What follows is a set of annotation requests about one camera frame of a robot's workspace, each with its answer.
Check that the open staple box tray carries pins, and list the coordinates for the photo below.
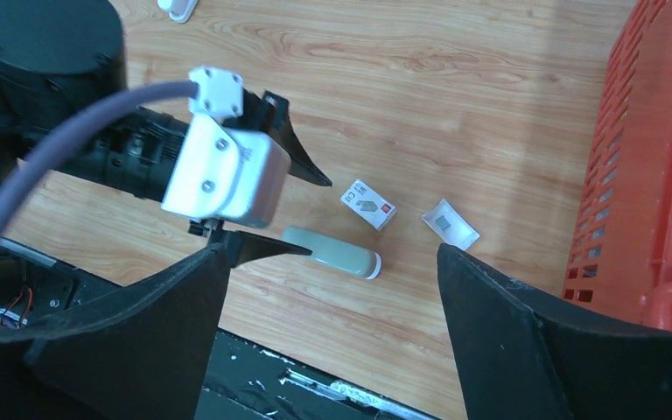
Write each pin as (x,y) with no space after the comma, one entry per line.
(450,226)

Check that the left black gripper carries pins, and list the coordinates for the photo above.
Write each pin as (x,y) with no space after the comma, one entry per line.
(271,115)

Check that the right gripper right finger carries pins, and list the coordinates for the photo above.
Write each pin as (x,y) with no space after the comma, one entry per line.
(522,353)

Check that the white stapler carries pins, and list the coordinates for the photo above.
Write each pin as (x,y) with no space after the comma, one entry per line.
(178,11)

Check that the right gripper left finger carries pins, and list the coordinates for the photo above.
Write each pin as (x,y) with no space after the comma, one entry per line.
(138,352)

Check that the small staple box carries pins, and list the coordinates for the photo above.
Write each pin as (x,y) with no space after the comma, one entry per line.
(368,204)

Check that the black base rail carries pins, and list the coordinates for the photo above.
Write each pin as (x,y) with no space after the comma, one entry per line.
(243,380)

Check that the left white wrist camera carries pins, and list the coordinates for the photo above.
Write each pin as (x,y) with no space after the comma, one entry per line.
(231,174)

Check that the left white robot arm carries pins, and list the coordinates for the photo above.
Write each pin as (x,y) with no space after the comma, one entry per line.
(65,105)

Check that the red plastic basket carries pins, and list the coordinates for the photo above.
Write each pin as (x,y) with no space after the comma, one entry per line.
(620,261)

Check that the grey green stapler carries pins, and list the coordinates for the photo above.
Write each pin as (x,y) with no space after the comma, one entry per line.
(336,253)

